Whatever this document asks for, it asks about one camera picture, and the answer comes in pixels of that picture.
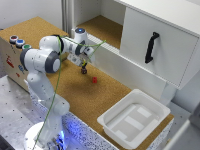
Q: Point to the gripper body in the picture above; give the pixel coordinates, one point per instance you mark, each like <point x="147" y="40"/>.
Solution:
<point x="75" y="58"/>

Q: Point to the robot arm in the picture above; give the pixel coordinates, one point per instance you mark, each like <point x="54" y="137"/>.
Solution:
<point x="40" y="60"/>

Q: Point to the pink block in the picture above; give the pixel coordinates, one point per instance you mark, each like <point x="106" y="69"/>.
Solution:
<point x="94" y="80"/>

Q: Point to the white cabinet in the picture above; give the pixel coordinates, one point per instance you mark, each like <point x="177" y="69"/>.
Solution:
<point x="110" y="61"/>

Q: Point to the green button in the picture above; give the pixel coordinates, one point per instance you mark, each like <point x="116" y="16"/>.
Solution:
<point x="26" y="47"/>

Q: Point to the blue button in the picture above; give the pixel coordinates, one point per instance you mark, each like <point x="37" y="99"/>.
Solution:
<point x="20" y="42"/>

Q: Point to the red button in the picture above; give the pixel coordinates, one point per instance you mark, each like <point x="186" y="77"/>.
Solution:
<point x="13" y="38"/>

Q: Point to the white plastic box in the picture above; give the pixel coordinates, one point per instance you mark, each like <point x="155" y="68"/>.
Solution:
<point x="133" y="120"/>

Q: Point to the white sliding door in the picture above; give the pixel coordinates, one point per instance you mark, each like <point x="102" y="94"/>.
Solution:
<point x="173" y="50"/>

